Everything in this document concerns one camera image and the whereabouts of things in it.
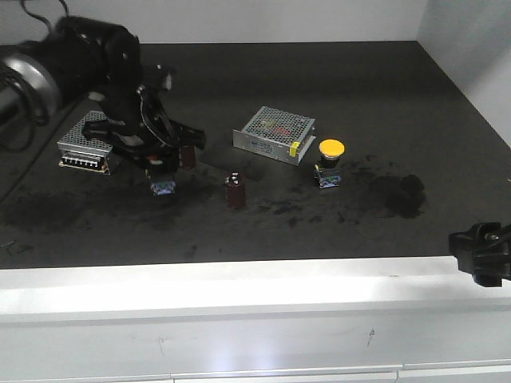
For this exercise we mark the right metal mesh power supply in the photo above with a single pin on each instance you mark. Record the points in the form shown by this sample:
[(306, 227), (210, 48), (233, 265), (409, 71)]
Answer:
[(276, 134)]

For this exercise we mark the left metal mesh power supply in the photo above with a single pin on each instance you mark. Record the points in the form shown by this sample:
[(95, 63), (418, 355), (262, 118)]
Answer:
[(80, 153)]

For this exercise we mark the metal mesh power supply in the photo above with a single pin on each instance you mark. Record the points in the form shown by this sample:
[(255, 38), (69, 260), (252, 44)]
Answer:
[(276, 134), (80, 153)]

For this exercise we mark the dark red capacitor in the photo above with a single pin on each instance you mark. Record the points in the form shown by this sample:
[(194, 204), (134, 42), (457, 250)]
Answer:
[(235, 190), (187, 156)]

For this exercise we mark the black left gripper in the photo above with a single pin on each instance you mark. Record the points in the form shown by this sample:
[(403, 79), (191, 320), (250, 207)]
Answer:
[(136, 123)]

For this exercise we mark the red mushroom push button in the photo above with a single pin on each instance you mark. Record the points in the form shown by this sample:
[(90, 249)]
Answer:
[(160, 171)]

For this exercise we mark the front dark red capacitor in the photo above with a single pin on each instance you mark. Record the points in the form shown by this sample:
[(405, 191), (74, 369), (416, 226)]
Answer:
[(235, 190)]

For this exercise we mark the rear dark red capacitor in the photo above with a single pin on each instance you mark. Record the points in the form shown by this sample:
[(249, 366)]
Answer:
[(187, 156)]

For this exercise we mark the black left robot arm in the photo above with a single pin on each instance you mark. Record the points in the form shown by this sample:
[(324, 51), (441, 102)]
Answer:
[(82, 57)]

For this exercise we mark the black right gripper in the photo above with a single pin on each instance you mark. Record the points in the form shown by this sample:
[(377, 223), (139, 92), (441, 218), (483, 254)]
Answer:
[(483, 252)]

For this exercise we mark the yellow mushroom push button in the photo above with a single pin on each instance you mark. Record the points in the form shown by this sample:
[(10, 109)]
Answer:
[(327, 170)]

